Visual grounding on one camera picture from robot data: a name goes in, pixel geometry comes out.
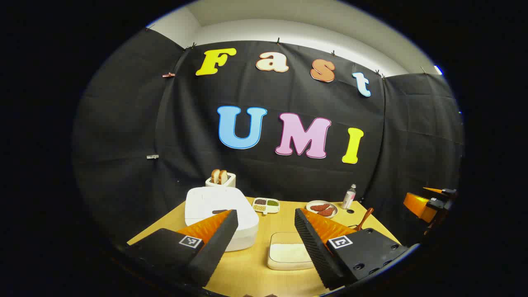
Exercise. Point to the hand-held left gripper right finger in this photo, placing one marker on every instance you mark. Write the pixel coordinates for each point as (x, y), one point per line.
(313, 247)

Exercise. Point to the small clear bottle pink label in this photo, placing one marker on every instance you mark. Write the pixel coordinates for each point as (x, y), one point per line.
(348, 200)

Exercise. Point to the white divided dish of beans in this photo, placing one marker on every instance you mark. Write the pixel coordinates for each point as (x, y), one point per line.
(266, 205)

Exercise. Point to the clear tray of white rice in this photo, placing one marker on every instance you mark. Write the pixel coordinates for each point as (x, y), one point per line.
(288, 251)

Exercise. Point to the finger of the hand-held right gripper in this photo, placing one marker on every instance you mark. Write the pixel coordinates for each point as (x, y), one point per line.
(418, 204)
(443, 192)

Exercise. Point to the white round plate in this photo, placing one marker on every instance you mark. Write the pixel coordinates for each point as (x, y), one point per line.
(315, 212)

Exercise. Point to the white rice cooker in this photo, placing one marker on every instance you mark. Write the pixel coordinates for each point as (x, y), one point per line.
(214, 202)

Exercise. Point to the red sausage piece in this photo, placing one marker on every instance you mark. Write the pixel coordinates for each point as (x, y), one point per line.
(319, 207)
(326, 212)

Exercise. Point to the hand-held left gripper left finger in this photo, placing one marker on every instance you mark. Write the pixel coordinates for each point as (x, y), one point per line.
(218, 243)

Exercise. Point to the black backdrop cloth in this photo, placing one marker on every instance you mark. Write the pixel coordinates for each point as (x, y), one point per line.
(165, 123)

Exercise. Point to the pink clothespin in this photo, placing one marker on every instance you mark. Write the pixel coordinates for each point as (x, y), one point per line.
(168, 75)

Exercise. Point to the toasted bread slice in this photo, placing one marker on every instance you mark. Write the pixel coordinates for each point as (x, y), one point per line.
(223, 177)
(215, 176)

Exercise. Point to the brown wooden spoon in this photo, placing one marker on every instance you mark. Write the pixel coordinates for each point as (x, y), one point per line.
(366, 216)

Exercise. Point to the white toaster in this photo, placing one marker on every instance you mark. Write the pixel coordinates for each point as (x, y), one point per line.
(229, 181)

